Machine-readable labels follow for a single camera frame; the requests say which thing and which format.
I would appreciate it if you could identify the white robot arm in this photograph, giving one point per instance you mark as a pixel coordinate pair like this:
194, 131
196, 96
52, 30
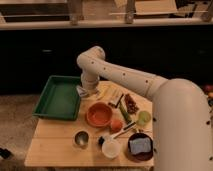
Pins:
182, 134

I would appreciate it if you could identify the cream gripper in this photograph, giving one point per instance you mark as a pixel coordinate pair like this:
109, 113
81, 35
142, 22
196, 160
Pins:
90, 86

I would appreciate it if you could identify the orange bowl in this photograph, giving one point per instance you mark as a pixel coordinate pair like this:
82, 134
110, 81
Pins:
99, 115

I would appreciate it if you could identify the black white packet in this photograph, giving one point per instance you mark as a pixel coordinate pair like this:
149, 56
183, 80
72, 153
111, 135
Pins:
115, 99

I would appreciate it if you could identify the wooden table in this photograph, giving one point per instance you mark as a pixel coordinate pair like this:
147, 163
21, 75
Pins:
53, 144

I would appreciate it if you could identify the dark brown bowl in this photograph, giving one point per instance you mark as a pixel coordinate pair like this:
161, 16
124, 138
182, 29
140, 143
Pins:
144, 156

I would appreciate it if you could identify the green cup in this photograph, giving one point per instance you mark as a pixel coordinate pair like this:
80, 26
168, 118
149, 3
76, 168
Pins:
143, 118

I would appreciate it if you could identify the grey towel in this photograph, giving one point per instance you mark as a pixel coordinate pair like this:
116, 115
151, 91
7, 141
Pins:
82, 92

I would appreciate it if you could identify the black white marker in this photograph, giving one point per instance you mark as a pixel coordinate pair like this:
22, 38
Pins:
129, 125

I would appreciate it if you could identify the green cucumber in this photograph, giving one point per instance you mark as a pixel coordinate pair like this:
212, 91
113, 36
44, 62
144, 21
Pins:
124, 113

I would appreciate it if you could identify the metal cup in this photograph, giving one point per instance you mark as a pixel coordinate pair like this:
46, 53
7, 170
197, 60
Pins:
81, 139

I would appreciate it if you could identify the blue sponge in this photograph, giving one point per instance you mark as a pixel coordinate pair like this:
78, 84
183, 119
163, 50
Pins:
140, 145

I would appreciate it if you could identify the green plastic tray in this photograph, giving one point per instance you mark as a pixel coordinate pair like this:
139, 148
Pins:
59, 99

